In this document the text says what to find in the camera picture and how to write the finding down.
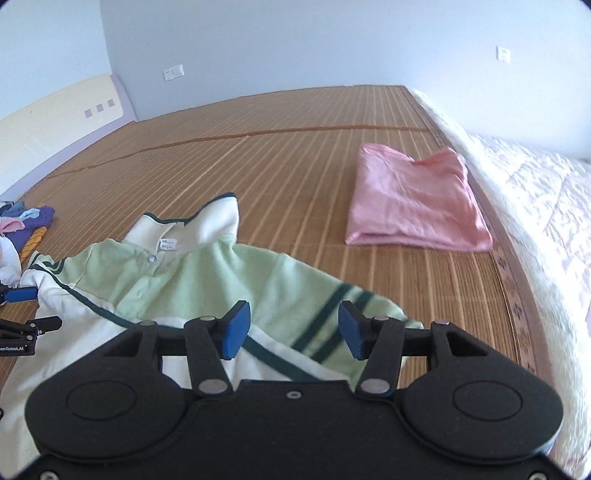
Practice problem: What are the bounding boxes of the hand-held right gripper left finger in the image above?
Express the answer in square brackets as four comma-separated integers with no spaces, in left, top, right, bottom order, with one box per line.
[100,300,251,399]

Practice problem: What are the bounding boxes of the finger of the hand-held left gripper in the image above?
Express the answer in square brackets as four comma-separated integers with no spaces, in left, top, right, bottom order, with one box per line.
[0,286,38,306]
[0,316,63,357]

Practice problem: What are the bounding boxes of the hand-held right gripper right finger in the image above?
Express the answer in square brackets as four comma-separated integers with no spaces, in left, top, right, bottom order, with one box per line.
[338,300,491,398]

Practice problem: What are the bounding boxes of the green and white polo shirt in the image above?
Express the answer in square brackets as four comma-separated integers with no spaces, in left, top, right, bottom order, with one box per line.
[0,193,424,470]

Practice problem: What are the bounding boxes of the white garment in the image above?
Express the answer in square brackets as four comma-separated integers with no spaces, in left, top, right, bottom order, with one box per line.
[0,235,23,286]

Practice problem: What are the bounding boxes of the purple garment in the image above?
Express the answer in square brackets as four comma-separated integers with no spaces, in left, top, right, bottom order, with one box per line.
[0,203,56,250]

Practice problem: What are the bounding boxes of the folded pink garment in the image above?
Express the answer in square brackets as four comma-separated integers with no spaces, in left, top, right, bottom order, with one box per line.
[345,143,493,252]

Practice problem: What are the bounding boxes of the bamboo mat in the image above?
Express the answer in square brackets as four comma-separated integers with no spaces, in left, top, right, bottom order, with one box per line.
[0,84,555,393]

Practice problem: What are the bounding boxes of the cream headboard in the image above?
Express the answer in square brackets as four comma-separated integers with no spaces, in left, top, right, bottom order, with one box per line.
[0,74,138,197]

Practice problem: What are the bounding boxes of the white quilted blanket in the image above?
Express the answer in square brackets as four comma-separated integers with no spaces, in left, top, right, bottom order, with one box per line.
[411,89,591,476]

